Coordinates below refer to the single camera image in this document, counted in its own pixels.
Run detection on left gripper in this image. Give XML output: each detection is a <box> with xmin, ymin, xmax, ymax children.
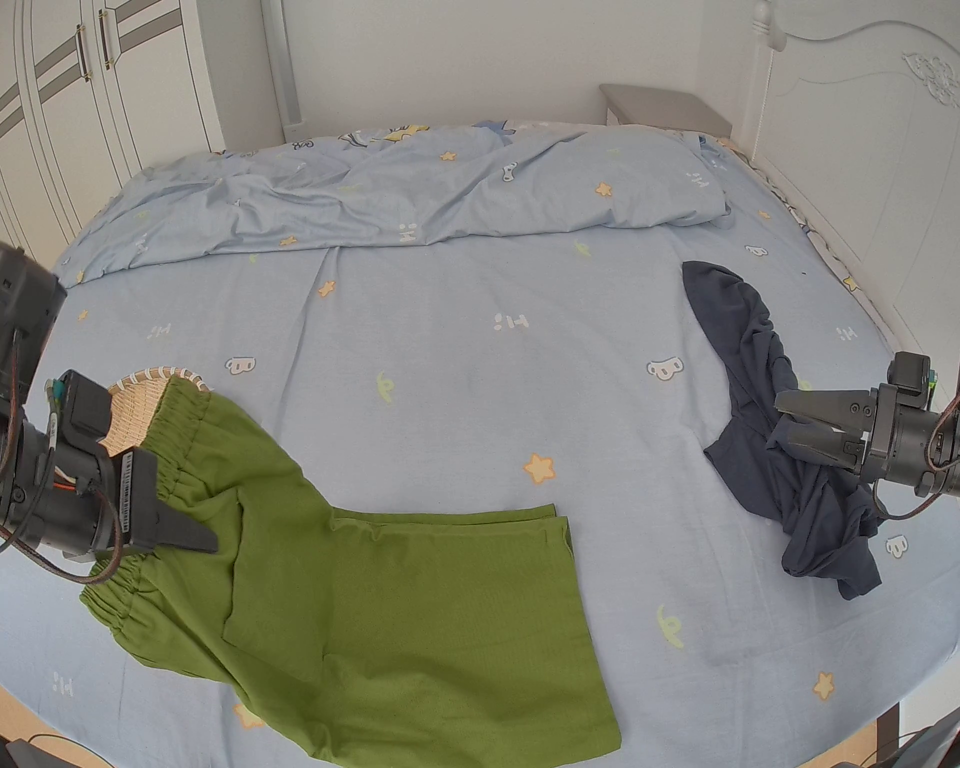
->
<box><xmin>0</xmin><ymin>423</ymin><xmax>160</xmax><ymax>561</ymax></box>

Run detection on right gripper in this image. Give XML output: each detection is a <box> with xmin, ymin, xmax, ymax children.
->
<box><xmin>774</xmin><ymin>382</ymin><xmax>960</xmax><ymax>498</ymax></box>

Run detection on green shorts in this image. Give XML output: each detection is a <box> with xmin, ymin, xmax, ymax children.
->
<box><xmin>78</xmin><ymin>375</ymin><xmax>624</xmax><ymax>768</ymax></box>

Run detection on round woven basket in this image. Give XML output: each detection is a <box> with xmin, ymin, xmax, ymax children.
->
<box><xmin>105</xmin><ymin>365</ymin><xmax>207</xmax><ymax>459</ymax></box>

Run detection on dark blue garment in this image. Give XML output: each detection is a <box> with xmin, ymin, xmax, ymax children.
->
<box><xmin>681</xmin><ymin>259</ymin><xmax>891</xmax><ymax>600</ymax></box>

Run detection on bed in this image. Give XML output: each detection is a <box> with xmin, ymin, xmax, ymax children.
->
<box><xmin>0</xmin><ymin>0</ymin><xmax>960</xmax><ymax>768</ymax></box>

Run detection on grey bedside table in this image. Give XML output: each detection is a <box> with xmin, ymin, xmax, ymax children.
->
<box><xmin>598</xmin><ymin>84</ymin><xmax>732</xmax><ymax>140</ymax></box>

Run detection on white wardrobe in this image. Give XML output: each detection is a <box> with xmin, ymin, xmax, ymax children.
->
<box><xmin>0</xmin><ymin>0</ymin><xmax>226</xmax><ymax>305</ymax></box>

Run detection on pale blue quilt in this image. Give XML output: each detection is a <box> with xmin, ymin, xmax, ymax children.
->
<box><xmin>41</xmin><ymin>120</ymin><xmax>735</xmax><ymax>292</ymax></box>

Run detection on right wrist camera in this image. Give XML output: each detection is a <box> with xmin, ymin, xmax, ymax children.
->
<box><xmin>886</xmin><ymin>351</ymin><xmax>936</xmax><ymax>410</ymax></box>

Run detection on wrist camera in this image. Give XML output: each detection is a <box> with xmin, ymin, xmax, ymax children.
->
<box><xmin>886</xmin><ymin>351</ymin><xmax>936</xmax><ymax>410</ymax></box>
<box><xmin>46</xmin><ymin>369</ymin><xmax>115</xmax><ymax>460</ymax></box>

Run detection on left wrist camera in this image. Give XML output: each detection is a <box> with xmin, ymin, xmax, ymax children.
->
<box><xmin>46</xmin><ymin>369</ymin><xmax>115</xmax><ymax>460</ymax></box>

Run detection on grey wall pipe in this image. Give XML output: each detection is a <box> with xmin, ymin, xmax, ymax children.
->
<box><xmin>261</xmin><ymin>0</ymin><xmax>309</xmax><ymax>141</ymax></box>

